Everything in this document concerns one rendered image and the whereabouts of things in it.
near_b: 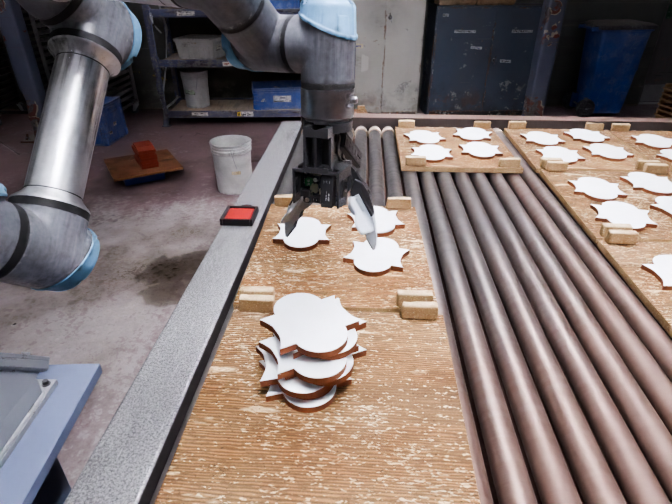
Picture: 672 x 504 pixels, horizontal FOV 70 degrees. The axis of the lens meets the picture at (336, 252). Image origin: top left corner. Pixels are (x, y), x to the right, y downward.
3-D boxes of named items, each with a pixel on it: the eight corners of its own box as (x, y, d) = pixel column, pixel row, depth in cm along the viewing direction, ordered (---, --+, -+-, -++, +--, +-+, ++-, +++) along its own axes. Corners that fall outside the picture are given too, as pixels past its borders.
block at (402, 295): (396, 308, 82) (397, 294, 80) (395, 301, 83) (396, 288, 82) (432, 308, 81) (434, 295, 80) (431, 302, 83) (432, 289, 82)
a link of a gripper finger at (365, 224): (365, 261, 73) (331, 210, 71) (375, 246, 78) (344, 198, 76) (382, 253, 71) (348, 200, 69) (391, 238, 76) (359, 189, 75)
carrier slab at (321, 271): (233, 311, 83) (232, 304, 83) (271, 209, 119) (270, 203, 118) (438, 316, 82) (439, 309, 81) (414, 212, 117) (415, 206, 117)
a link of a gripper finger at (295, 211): (261, 234, 77) (291, 193, 72) (276, 222, 82) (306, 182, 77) (275, 247, 77) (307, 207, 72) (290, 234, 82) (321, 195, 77)
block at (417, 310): (401, 319, 79) (402, 305, 78) (400, 312, 81) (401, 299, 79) (438, 321, 79) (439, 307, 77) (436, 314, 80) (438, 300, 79)
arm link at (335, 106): (312, 84, 72) (365, 86, 69) (312, 115, 74) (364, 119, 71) (292, 89, 65) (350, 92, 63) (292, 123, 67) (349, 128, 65)
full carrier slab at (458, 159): (400, 171, 141) (401, 157, 139) (394, 130, 177) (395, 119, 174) (522, 173, 139) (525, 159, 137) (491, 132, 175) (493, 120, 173)
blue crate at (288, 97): (253, 110, 512) (251, 89, 501) (253, 101, 547) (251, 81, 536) (311, 108, 521) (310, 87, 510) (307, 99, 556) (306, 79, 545)
